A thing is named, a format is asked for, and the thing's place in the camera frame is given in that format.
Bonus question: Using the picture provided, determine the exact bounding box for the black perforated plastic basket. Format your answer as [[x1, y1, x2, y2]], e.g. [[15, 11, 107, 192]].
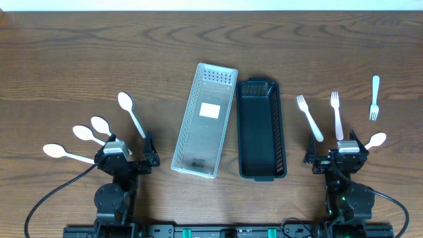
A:
[[236, 77, 288, 182]]

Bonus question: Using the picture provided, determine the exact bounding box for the left black cable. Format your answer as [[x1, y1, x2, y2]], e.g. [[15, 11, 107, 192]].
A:
[[24, 163, 98, 238]]

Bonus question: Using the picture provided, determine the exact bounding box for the pale blue plastic fork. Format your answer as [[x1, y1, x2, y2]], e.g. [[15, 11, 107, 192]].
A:
[[369, 75, 380, 121]]

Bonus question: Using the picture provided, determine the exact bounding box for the black cable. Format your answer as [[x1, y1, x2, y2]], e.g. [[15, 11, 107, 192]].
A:
[[24, 163, 98, 238], [332, 165, 410, 238]]

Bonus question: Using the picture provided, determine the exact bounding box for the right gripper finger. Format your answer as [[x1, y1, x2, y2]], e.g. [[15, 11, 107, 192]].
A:
[[349, 130, 367, 153], [306, 132, 317, 156]]

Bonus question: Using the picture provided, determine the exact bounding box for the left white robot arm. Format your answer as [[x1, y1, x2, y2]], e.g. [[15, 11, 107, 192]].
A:
[[94, 132, 160, 237]]

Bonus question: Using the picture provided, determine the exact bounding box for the white plastic fork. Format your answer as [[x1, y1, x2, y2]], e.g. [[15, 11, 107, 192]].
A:
[[296, 95, 324, 142], [330, 91, 344, 141]]

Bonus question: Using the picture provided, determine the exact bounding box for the white plastic spoon far left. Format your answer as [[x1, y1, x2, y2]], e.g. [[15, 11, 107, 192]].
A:
[[43, 143, 95, 164]]

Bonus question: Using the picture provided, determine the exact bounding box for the clear perforated plastic basket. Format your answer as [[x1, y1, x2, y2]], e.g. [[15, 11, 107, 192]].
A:
[[171, 63, 238, 179]]

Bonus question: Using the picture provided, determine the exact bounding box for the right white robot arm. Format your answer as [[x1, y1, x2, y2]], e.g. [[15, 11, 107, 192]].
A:
[[303, 131, 375, 237]]

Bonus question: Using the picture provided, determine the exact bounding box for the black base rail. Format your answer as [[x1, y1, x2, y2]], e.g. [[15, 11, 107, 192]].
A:
[[63, 221, 395, 238]]

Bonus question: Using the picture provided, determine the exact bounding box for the white plastic spoon right side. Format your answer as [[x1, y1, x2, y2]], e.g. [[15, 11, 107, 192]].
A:
[[364, 132, 387, 149]]

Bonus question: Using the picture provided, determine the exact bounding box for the right black cable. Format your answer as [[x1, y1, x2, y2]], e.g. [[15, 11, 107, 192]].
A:
[[332, 165, 410, 238]]

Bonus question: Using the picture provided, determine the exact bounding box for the white plastic spoon near basket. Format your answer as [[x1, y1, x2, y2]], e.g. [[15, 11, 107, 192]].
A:
[[118, 92, 146, 138]]

